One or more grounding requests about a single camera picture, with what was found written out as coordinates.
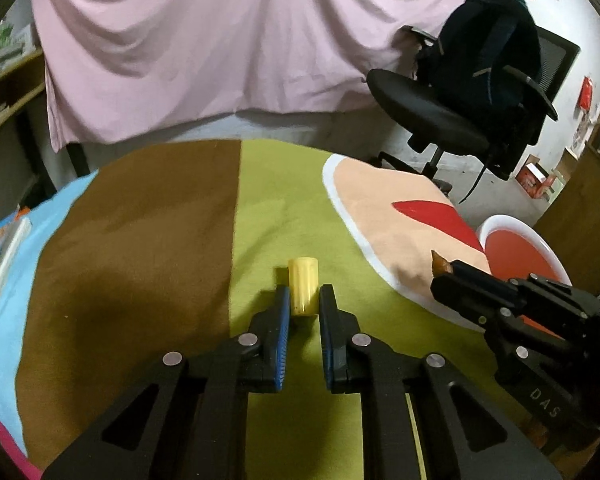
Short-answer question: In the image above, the brown banana peel scrap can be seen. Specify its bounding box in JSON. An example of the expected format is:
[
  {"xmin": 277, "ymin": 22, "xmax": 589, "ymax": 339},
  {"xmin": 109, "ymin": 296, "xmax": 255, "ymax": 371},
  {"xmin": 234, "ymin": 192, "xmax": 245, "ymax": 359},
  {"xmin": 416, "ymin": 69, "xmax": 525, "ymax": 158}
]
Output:
[{"xmin": 431, "ymin": 250, "xmax": 453, "ymax": 278}]

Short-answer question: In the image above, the yellow banana piece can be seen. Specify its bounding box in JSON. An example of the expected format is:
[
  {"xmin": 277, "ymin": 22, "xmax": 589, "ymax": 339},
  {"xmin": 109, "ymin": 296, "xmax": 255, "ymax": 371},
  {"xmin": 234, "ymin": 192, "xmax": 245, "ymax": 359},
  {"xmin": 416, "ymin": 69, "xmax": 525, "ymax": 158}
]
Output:
[{"xmin": 288, "ymin": 257, "xmax": 320, "ymax": 318}]

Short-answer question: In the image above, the red white plastic basin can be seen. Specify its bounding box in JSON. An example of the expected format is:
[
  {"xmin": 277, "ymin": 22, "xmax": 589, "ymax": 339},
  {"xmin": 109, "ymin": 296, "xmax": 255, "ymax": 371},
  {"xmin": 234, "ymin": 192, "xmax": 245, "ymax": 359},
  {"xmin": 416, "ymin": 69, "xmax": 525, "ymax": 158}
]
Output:
[{"xmin": 476, "ymin": 214, "xmax": 571, "ymax": 285}]

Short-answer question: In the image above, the red cardboard box on floor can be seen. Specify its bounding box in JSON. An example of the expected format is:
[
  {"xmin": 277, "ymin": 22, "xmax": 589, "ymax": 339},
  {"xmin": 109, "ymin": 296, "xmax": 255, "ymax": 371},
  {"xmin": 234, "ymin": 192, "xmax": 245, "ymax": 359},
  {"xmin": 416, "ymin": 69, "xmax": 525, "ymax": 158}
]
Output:
[{"xmin": 516, "ymin": 155, "xmax": 556, "ymax": 200}]

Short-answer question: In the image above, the wooden cabinet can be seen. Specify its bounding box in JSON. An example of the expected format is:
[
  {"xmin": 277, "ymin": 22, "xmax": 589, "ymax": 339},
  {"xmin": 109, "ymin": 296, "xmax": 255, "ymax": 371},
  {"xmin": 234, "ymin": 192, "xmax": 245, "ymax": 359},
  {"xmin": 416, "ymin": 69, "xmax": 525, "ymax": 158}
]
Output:
[{"xmin": 533, "ymin": 145, "xmax": 600, "ymax": 295}]

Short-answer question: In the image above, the black office chair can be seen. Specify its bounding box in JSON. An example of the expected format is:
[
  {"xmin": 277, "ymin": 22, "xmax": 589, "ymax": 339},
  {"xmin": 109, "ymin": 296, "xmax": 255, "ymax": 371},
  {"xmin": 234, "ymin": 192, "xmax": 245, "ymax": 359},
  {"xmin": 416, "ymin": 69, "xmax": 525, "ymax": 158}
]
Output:
[{"xmin": 367, "ymin": 27, "xmax": 580, "ymax": 194}]

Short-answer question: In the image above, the colourful cartoon tablecloth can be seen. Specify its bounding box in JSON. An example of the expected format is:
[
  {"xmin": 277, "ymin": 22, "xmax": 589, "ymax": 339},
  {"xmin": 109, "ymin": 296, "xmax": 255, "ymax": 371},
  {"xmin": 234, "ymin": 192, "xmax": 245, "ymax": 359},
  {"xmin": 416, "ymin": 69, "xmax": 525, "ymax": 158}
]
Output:
[{"xmin": 0, "ymin": 138, "xmax": 531, "ymax": 480}]

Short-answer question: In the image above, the dark blue backpack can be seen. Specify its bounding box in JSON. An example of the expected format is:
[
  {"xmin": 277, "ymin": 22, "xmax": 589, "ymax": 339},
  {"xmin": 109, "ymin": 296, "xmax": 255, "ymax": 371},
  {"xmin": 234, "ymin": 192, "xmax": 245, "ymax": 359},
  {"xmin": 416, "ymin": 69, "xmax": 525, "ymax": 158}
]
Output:
[{"xmin": 434, "ymin": 0, "xmax": 542, "ymax": 124}]

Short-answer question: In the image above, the wooden shelf unit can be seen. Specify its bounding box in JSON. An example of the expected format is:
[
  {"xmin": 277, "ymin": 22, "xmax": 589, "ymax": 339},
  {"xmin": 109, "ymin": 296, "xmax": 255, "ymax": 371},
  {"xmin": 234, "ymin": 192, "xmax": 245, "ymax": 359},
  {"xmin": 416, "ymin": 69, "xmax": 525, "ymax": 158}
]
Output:
[{"xmin": 0, "ymin": 49, "xmax": 45, "ymax": 128}]

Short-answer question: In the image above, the pink hanging bedsheet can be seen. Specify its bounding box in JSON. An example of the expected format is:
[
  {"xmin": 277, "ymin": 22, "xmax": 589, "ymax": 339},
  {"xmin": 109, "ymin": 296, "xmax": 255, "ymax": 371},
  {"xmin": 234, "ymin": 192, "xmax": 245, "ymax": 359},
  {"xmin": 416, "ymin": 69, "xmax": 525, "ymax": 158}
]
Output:
[{"xmin": 32, "ymin": 0, "xmax": 464, "ymax": 150}]

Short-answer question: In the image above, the stack of books on shelf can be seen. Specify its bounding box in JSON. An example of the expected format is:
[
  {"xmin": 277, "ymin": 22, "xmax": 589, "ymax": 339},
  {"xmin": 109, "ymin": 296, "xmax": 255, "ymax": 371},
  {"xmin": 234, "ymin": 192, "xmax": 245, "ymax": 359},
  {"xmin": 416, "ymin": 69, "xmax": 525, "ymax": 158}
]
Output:
[{"xmin": 0, "ymin": 20, "xmax": 36, "ymax": 73}]

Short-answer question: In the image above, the red hanging wall ornament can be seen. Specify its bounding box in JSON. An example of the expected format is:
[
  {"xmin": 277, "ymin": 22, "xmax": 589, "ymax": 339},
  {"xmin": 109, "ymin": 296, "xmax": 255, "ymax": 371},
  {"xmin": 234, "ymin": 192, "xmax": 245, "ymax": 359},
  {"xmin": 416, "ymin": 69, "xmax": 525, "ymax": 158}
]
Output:
[{"xmin": 577, "ymin": 76, "xmax": 594, "ymax": 113}]

